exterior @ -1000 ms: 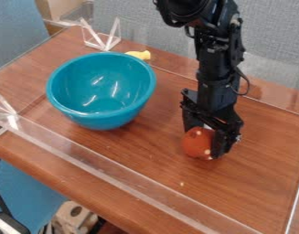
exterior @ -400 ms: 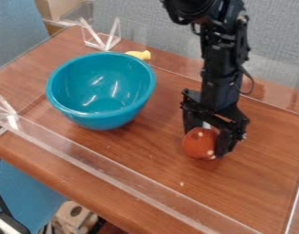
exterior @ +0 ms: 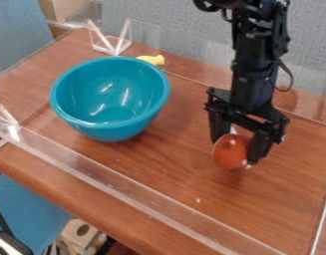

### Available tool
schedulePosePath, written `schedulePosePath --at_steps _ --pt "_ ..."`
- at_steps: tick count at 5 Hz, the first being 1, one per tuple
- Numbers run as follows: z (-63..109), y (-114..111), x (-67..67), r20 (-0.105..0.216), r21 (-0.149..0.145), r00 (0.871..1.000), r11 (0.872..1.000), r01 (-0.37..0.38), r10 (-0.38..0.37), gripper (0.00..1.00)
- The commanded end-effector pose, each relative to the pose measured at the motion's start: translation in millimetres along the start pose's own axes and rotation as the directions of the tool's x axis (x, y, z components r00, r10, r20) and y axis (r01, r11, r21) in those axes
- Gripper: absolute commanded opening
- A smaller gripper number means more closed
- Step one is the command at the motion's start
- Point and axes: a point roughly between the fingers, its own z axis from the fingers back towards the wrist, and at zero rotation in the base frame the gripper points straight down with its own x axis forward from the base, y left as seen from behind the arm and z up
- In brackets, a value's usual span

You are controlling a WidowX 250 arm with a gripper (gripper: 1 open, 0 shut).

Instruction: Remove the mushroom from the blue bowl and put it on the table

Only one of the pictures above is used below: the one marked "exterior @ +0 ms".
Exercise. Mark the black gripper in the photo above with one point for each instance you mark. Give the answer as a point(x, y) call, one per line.
point(266, 118)

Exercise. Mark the brown capped toy mushroom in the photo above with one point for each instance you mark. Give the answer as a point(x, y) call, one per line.
point(229, 152)

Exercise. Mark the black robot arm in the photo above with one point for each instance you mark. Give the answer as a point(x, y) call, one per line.
point(260, 41)

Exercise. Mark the blue plastic bowl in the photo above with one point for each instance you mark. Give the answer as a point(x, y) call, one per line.
point(110, 97)

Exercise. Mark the yellow toy object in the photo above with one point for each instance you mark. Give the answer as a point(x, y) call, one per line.
point(155, 60)

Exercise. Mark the clear acrylic front barrier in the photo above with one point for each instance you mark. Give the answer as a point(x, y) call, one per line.
point(208, 231)

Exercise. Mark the white block with hole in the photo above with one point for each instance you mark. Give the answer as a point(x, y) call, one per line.
point(81, 238)

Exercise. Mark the clear acrylic corner bracket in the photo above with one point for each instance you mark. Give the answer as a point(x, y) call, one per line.
point(109, 44)

